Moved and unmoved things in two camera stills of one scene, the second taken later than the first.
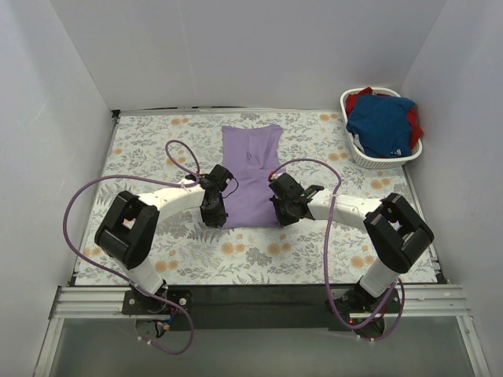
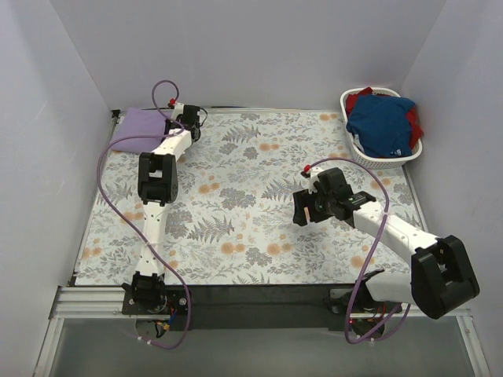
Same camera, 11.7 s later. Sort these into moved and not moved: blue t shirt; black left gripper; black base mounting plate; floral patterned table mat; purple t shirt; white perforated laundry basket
Moved: black left gripper; purple t shirt
Not moved: black base mounting plate; floral patterned table mat; blue t shirt; white perforated laundry basket
